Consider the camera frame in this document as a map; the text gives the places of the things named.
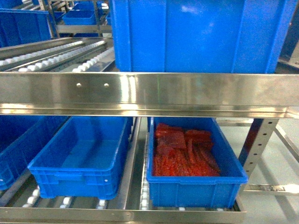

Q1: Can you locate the red plastic parts pile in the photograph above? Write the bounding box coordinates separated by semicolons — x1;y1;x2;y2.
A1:
152;123;221;177

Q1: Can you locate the blue bin with red parts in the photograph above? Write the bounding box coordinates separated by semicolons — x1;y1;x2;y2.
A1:
147;117;248;208

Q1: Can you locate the large blue upper bin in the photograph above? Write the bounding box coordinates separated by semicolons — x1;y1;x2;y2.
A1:
109;0;297;74

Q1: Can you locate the empty blue bin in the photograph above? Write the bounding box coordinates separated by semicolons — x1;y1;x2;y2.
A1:
28;116;133;200

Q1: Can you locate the stainless steel flow rack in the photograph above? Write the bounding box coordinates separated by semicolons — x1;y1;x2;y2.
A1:
0;0;299;224

